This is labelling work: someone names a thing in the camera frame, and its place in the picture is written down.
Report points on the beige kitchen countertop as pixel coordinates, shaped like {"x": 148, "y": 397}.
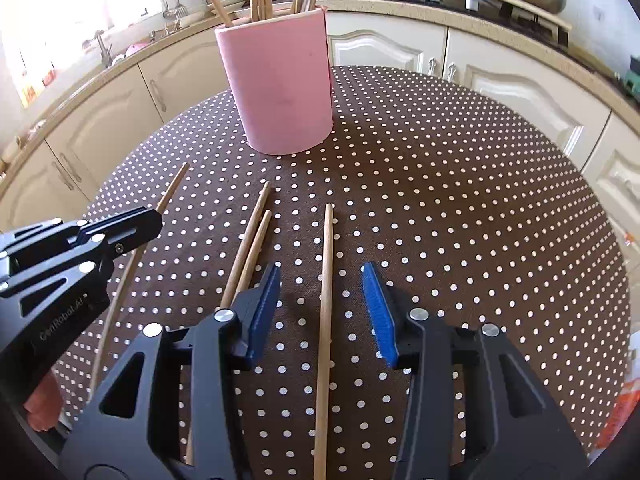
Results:
{"x": 425, "y": 17}

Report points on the orange plastic bag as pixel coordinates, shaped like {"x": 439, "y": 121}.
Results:
{"x": 619, "y": 410}

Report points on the pink cylindrical utensil holder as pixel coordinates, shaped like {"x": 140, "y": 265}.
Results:
{"x": 280, "y": 85}

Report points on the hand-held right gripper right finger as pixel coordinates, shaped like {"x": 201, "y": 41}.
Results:
{"x": 380, "y": 315}

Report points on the person's left hand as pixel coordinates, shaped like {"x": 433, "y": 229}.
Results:
{"x": 44, "y": 402}

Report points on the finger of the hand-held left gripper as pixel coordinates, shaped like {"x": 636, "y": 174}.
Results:
{"x": 135, "y": 225}
{"x": 75, "y": 275}

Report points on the green countertop cooking appliance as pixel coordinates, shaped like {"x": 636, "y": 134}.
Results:
{"x": 634, "y": 77}

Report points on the kitchen window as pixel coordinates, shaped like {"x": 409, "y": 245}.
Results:
{"x": 60, "y": 10}

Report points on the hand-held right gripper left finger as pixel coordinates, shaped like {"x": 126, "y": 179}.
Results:
{"x": 262, "y": 315}

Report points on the red plastic basin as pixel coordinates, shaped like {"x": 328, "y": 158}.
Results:
{"x": 136, "y": 49}

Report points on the brown polka dot tablecloth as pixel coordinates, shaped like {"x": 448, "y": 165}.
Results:
{"x": 450, "y": 210}

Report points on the metal sink faucet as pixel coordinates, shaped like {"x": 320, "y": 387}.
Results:
{"x": 104, "y": 50}

